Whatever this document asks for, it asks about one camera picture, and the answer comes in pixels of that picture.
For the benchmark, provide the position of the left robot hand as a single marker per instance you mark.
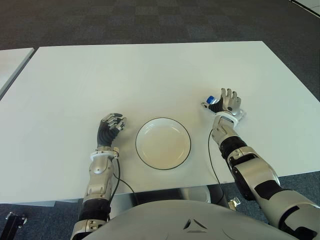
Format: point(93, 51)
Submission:
point(106, 133)

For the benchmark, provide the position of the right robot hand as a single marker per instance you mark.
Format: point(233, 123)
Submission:
point(228, 102)

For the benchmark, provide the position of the clear water bottle blue cap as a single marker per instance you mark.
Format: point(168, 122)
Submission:
point(211, 99)

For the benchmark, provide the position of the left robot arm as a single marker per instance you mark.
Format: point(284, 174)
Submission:
point(100, 175)

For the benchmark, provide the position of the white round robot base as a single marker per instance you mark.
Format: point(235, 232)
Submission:
point(197, 193)

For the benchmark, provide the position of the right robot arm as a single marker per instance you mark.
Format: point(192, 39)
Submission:
point(257, 172)

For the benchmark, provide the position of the white plate black rim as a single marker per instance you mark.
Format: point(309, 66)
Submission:
point(163, 144)

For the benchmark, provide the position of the black support column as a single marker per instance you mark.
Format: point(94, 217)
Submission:
point(217, 195)

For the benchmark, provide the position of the white side table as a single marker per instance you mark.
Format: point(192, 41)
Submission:
point(10, 67)

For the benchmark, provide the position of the grey robot torso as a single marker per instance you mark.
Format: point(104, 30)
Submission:
point(190, 222)

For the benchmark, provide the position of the black wheeled stand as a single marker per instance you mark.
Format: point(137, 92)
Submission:
point(15, 225)

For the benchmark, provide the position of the metal floor bracket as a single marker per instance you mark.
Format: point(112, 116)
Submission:
point(234, 202)

